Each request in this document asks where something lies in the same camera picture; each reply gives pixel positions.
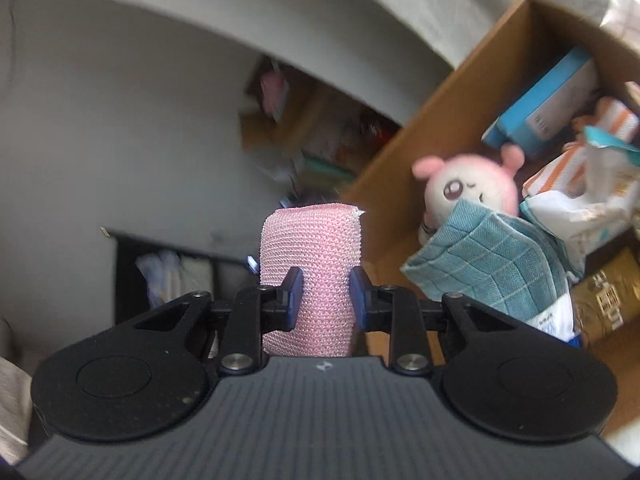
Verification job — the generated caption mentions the orange striped packet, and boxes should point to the orange striped packet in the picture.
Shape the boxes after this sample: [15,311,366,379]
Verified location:
[522,97,640,201]

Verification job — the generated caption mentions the white packet teal edge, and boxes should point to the white packet teal edge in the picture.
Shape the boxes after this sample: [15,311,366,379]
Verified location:
[582,127,640,241]

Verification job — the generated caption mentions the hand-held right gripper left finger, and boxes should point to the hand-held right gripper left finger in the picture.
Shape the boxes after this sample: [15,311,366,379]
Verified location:
[107,266,305,376]

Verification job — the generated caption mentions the teal checked cloth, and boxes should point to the teal checked cloth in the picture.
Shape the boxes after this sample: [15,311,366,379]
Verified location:
[400,197,573,323]

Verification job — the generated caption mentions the pink white plush toy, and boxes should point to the pink white plush toy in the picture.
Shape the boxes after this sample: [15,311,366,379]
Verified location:
[412,142,526,243]

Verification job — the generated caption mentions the gold packet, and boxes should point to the gold packet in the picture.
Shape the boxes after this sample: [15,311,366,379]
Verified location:
[570,247,640,346]

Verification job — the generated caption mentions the light blue carton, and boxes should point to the light blue carton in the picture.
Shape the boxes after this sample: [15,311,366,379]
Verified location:
[481,45,601,161]

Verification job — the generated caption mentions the brown cardboard box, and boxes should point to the brown cardboard box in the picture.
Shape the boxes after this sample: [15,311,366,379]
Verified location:
[340,0,640,441]

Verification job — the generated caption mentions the white tissue pack blue dots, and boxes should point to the white tissue pack blue dots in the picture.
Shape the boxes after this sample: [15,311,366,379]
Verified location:
[519,195,632,350]

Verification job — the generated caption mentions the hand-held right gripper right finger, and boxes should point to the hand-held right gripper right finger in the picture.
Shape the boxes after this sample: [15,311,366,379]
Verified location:
[347,266,543,376]

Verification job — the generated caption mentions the pink mesh sponge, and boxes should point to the pink mesh sponge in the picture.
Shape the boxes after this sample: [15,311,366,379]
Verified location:
[260,204,365,358]

